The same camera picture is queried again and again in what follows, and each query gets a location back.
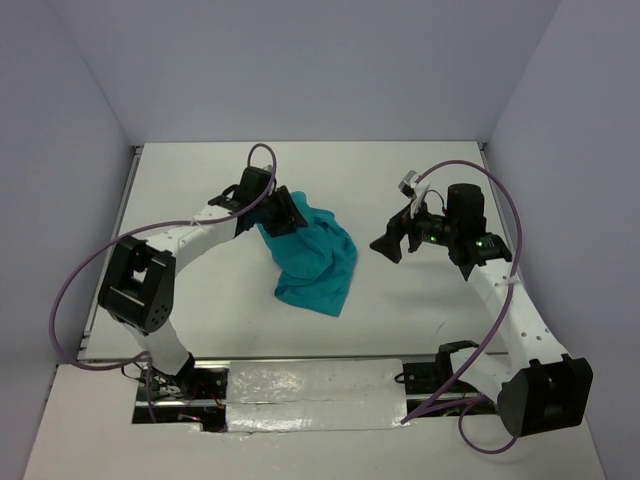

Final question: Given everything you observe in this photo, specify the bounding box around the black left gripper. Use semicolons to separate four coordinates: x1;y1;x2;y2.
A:
254;185;308;239

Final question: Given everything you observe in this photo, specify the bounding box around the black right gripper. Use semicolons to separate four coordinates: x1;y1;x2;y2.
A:
370;192;459;263

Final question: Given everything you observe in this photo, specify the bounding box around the teal t shirt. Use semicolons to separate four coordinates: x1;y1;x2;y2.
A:
259;191;358;317

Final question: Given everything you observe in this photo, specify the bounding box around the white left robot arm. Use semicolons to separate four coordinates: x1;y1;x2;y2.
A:
98;166;308;399

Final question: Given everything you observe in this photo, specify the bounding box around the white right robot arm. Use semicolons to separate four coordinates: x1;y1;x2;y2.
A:
370;183;593;438

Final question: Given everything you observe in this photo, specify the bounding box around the white foam cover block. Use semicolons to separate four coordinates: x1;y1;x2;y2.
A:
225;359;407;433

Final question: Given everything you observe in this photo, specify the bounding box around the white front cover board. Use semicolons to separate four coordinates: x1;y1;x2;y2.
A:
25;366;604;479

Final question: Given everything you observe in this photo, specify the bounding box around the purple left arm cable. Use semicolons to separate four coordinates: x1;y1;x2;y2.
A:
51;143;279;426

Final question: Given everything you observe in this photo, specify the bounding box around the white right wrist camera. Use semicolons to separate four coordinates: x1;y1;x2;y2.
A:
398;170;430;218

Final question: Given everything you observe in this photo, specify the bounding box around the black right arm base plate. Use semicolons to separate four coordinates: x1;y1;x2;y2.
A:
394;362;452;396

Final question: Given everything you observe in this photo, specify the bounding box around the silver mounting rail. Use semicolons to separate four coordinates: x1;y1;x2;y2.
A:
139;355;506;404

